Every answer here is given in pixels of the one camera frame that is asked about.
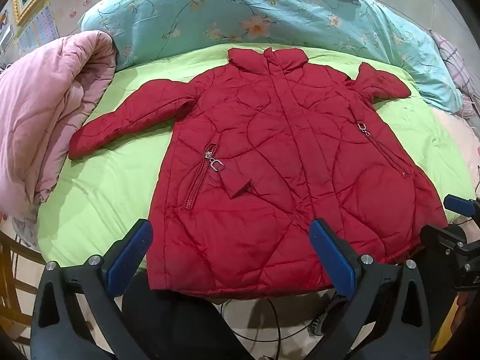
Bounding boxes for pale pink sheet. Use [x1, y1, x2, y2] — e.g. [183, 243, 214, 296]
[427, 107, 480, 196]

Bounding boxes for black trousers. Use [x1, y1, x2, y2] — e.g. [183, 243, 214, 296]
[121, 270, 250, 360]

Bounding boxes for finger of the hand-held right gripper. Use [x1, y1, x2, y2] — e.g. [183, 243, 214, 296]
[443, 194, 480, 216]

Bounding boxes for wooden chair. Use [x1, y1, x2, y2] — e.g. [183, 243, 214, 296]
[0, 229, 44, 347]

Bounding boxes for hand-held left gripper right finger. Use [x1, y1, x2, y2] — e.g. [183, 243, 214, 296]
[300, 218, 447, 360]

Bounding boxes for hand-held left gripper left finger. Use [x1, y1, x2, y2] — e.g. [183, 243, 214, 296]
[30, 218, 154, 360]

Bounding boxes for teal floral quilt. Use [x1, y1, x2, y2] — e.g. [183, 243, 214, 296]
[80, 0, 463, 113]

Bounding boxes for black cable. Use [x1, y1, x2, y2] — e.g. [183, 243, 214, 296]
[219, 296, 319, 347]

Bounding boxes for colourful wall poster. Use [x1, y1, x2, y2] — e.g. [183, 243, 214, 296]
[17, 2, 57, 51]

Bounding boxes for pink patterned cloth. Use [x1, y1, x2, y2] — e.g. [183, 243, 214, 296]
[429, 29, 480, 121]

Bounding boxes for light green bed sheet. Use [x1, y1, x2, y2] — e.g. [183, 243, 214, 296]
[35, 45, 469, 274]

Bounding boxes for pink quilt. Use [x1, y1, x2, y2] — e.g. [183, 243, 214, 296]
[0, 30, 118, 220]

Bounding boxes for red quilted jacket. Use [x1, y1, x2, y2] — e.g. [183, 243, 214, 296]
[68, 47, 449, 301]

